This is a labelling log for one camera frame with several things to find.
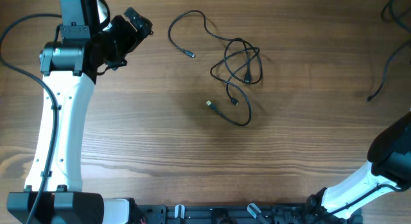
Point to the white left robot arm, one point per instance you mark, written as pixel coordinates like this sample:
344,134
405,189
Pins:
87,38

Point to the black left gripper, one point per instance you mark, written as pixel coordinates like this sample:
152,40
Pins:
131,38

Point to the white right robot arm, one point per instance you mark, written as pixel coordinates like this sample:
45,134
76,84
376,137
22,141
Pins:
386,170

